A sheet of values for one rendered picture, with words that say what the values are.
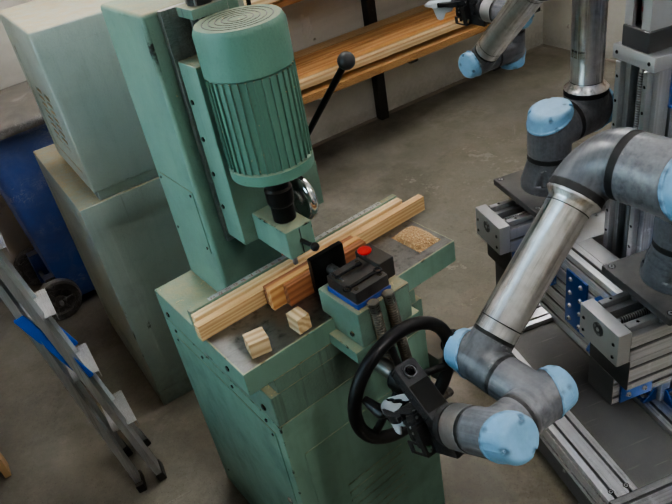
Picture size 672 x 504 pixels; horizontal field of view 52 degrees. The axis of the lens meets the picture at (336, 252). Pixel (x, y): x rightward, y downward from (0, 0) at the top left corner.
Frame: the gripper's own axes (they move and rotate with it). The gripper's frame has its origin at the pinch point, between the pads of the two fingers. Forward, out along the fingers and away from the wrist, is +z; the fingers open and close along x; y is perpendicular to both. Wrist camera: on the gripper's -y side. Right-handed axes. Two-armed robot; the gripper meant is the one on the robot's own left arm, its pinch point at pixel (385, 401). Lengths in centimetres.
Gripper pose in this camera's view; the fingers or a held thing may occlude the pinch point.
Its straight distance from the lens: 130.7
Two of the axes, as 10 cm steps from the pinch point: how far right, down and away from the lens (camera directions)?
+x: 8.0, -4.0, 4.5
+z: -4.5, 0.9, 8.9
